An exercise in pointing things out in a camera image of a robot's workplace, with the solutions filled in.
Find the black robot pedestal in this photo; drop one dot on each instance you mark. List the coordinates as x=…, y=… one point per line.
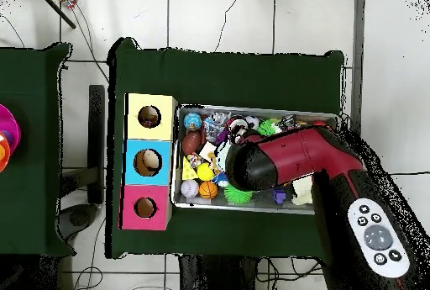
x=215, y=275

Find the wooden box with three holes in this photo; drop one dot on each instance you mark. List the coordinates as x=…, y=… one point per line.
x=164, y=169

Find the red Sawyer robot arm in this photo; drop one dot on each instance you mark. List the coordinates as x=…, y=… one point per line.
x=302, y=155

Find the shallow mesh bin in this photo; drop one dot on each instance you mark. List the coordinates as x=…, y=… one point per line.
x=208, y=204

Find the white baseball toy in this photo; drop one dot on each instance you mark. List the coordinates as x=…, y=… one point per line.
x=189, y=188

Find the black rod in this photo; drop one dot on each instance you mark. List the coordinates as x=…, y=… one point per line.
x=57, y=9

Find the brown football toy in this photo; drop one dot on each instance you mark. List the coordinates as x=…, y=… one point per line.
x=191, y=142

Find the orange basketball toy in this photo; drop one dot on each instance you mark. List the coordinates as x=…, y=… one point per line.
x=208, y=189

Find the pink bowl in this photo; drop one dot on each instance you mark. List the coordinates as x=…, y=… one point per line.
x=11, y=125

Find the black and white soccer ball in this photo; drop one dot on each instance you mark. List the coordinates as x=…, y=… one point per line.
x=252, y=122

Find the dark green side tablecloth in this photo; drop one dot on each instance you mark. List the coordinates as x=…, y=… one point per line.
x=33, y=118

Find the blue spiky ball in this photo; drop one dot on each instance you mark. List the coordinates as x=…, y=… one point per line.
x=220, y=179

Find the large green spiky eyed ball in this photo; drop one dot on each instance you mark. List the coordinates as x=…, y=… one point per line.
x=267, y=127

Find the blue globe ball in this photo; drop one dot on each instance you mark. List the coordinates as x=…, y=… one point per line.
x=192, y=121

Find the cream knitted cloth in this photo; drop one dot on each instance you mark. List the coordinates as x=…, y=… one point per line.
x=302, y=190

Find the small green spiky ball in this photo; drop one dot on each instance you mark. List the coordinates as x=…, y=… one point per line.
x=238, y=195

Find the smooth yellow ball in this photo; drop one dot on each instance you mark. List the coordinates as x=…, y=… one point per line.
x=205, y=171

